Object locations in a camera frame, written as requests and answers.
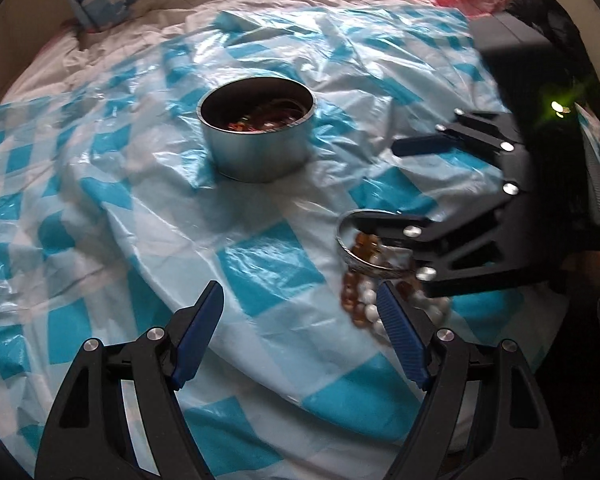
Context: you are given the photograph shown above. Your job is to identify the blue checkered plastic sheet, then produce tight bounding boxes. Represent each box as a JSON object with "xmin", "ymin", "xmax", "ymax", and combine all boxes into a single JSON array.
[{"xmin": 0, "ymin": 5, "xmax": 576, "ymax": 471}]

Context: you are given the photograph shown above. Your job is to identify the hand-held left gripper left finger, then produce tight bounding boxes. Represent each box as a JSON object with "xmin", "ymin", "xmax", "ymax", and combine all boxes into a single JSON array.
[{"xmin": 34, "ymin": 280, "xmax": 225, "ymax": 480}]

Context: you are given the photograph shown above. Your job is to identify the black braided bracelet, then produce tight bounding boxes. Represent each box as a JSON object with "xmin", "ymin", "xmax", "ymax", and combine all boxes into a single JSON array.
[{"xmin": 257, "ymin": 99, "xmax": 307, "ymax": 126}]

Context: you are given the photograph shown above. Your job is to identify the round metal tin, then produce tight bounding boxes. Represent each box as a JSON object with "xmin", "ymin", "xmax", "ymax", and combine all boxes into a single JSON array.
[{"xmin": 196, "ymin": 76, "xmax": 317, "ymax": 184}]

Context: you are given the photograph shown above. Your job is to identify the red cord bracelet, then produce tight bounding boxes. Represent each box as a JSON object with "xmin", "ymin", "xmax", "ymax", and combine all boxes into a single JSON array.
[{"xmin": 224, "ymin": 109, "xmax": 283, "ymax": 134}]

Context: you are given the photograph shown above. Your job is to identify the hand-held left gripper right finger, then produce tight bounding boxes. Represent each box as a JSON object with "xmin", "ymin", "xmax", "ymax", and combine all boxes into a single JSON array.
[{"xmin": 376, "ymin": 280, "xmax": 563, "ymax": 480}]

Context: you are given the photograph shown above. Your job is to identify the brown bead bracelet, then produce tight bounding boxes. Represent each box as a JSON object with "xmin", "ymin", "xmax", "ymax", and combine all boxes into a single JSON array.
[{"xmin": 341, "ymin": 230, "xmax": 431, "ymax": 328}]

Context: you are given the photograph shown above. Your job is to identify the silver patterned bangle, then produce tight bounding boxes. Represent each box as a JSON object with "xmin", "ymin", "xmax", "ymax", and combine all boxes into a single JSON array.
[{"xmin": 335, "ymin": 208, "xmax": 416, "ymax": 277}]

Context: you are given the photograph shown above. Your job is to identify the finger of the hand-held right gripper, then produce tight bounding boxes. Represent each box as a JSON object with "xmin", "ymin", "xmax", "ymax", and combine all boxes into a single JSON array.
[
  {"xmin": 391, "ymin": 109, "xmax": 526, "ymax": 161},
  {"xmin": 352, "ymin": 180, "xmax": 531, "ymax": 298}
]

